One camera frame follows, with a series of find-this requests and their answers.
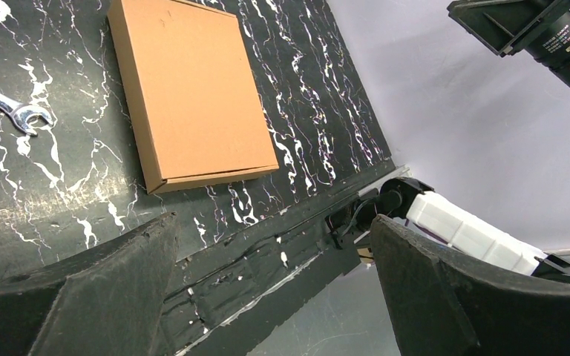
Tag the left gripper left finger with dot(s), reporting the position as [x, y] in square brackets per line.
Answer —
[106, 300]

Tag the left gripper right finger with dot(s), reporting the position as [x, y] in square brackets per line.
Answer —
[443, 302]

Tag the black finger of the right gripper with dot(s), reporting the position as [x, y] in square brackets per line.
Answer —
[506, 27]

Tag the brown cardboard box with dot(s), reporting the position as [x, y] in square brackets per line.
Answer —
[194, 106]

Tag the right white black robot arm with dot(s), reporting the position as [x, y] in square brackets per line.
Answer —
[417, 203]

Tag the silver wrench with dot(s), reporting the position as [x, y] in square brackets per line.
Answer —
[22, 114]

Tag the aluminium rail base frame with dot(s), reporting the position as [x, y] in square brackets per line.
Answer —
[240, 242]

